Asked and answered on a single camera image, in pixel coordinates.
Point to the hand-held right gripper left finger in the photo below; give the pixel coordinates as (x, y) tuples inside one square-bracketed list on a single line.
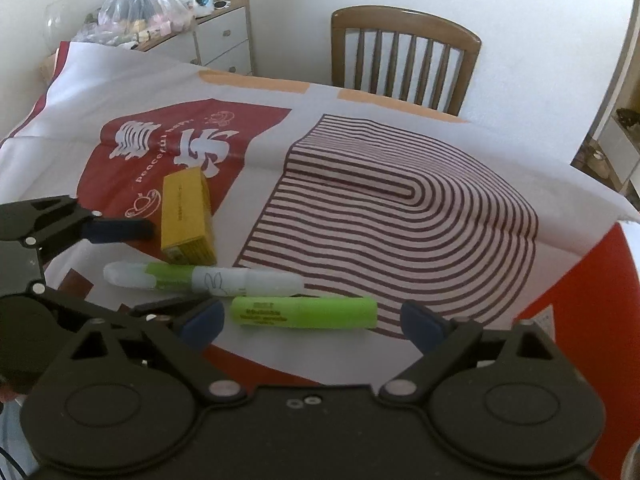
[(202, 322)]

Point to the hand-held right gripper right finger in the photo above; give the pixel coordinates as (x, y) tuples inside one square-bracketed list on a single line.
[(420, 327)]

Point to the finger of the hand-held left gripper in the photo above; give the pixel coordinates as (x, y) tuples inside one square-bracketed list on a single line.
[(160, 305), (120, 230)]

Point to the white and green pen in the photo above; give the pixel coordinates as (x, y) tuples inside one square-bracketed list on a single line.
[(220, 280)]

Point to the yellow carton box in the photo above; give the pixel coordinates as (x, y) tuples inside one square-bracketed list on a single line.
[(185, 215)]

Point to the green highlighter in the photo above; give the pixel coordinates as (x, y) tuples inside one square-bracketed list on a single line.
[(300, 312)]

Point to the red and white printed tablecloth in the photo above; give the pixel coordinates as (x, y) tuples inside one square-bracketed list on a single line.
[(375, 160)]

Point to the large red cardboard box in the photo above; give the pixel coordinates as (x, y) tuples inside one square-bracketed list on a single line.
[(610, 300)]

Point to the clear plastic bag with items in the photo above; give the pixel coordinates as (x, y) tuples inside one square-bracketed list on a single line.
[(135, 10)]

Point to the white drawer cabinet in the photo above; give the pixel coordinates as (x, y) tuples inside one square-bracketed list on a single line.
[(225, 35)]

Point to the dark shelf ornament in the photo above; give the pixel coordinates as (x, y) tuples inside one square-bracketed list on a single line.
[(628, 117)]

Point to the wooden chair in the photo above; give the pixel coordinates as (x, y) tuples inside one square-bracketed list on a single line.
[(400, 20)]

